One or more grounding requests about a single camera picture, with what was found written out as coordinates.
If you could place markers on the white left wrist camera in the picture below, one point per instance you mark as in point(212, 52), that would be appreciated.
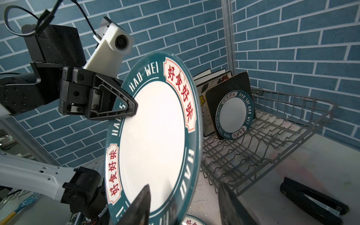
point(113, 44)

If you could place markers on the white square plate inner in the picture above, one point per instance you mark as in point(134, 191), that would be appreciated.
point(202, 74)

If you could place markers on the black stapler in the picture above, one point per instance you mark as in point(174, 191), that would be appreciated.
point(321, 207)

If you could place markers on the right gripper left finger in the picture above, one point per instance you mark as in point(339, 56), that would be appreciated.
point(139, 211)

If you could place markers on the black square plate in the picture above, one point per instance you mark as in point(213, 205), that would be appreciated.
point(215, 95)

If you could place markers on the grey wire dish rack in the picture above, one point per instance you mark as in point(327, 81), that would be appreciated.
point(283, 123)

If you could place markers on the green rim round plate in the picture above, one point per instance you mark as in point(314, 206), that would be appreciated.
point(192, 220)

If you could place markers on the floral square plate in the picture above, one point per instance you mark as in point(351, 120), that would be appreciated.
point(203, 85)

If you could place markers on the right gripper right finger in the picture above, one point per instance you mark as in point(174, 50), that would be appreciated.
point(232, 212)

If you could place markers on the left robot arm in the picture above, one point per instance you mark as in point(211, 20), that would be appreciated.
point(79, 188)

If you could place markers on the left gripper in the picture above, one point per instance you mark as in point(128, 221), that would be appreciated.
point(58, 73)

